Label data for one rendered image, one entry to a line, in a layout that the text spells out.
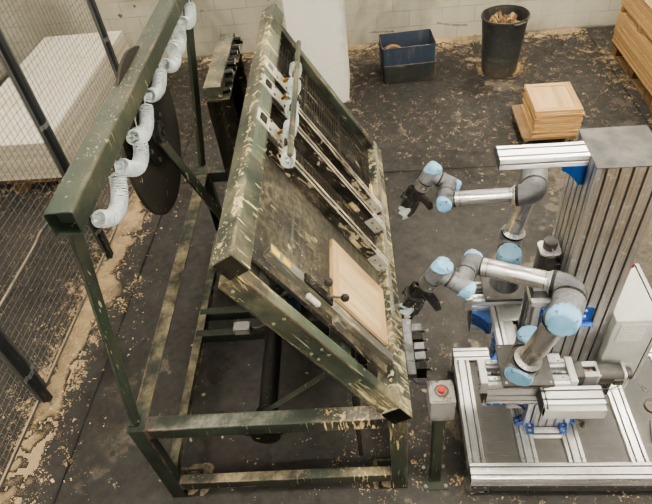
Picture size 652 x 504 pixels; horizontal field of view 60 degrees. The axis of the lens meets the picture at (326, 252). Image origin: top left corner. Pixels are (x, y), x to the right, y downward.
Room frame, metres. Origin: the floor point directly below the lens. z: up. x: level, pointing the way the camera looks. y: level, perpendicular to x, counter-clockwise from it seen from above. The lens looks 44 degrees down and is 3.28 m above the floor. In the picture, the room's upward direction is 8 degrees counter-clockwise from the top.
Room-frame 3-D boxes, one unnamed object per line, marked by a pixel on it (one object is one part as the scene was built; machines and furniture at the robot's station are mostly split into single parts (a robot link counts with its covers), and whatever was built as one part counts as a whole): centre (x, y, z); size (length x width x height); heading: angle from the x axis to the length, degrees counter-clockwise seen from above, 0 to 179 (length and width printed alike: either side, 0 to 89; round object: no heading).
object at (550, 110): (4.63, -2.27, 0.20); 0.61 x 0.53 x 0.40; 172
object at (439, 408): (1.39, -0.44, 0.84); 0.12 x 0.12 x 0.18; 84
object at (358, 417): (2.51, 0.30, 0.41); 2.20 x 1.38 x 0.83; 174
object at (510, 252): (1.90, -0.89, 1.20); 0.13 x 0.12 x 0.14; 159
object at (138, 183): (2.45, 0.73, 1.85); 0.80 x 0.06 x 0.80; 174
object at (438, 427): (1.39, -0.44, 0.38); 0.06 x 0.06 x 0.75; 84
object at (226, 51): (3.27, 0.44, 1.38); 0.70 x 0.15 x 0.85; 174
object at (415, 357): (1.83, -0.42, 0.69); 0.50 x 0.14 x 0.24; 174
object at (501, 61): (5.94, -2.26, 0.33); 0.52 x 0.51 x 0.65; 172
